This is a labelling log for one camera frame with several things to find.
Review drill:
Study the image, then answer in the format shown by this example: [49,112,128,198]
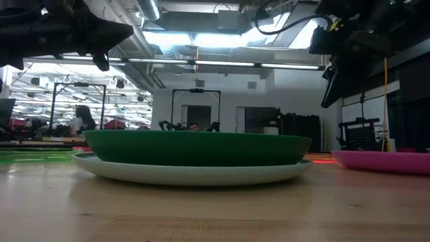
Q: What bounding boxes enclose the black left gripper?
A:
[0,0,134,72]

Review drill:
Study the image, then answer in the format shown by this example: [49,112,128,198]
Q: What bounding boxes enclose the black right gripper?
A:
[320,18,394,109]

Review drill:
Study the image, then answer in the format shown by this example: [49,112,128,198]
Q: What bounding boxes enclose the orange translucent plastic plate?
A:
[303,153,339,165]

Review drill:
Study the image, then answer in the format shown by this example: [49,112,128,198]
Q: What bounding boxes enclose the pink plastic plate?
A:
[331,149,430,175]

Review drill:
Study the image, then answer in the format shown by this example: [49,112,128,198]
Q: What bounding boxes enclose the black pegboard cart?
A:
[337,117,382,152]

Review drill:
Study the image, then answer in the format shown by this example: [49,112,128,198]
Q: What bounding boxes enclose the black cabinet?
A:
[279,113,323,153]

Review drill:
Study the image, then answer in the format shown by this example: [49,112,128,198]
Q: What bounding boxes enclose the dark monitor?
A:
[0,97,17,128]

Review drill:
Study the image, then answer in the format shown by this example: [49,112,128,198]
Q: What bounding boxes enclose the long ceiling light strip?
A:
[61,54,322,71]

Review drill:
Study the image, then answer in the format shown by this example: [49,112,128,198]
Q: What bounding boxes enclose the light green translucent plate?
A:
[0,149,81,165]

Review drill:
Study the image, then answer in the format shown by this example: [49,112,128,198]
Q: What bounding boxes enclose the dark green bowl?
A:
[84,130,312,167]

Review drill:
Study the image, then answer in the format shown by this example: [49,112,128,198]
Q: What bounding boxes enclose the white plastic plate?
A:
[71,152,314,187]

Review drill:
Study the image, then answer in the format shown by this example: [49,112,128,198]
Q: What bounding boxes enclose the black gantry frame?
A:
[49,81,108,132]
[170,88,222,132]

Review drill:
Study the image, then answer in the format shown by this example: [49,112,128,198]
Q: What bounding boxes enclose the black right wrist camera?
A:
[308,25,333,55]

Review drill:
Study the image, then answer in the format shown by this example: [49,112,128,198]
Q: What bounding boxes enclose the silver ceiling duct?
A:
[135,0,163,22]

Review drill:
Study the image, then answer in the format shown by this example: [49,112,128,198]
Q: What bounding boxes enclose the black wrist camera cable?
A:
[254,13,333,36]

